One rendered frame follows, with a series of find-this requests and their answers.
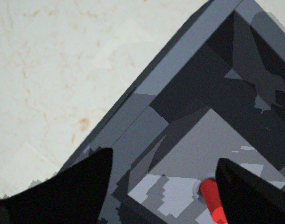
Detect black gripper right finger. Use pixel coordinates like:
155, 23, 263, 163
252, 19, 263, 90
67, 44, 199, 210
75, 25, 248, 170
215, 158, 285, 224

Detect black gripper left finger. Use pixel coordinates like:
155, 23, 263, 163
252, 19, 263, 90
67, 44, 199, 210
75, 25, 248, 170
0, 148, 113, 224

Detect red peg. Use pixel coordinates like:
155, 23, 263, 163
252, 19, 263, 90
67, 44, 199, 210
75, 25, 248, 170
199, 178, 227, 224

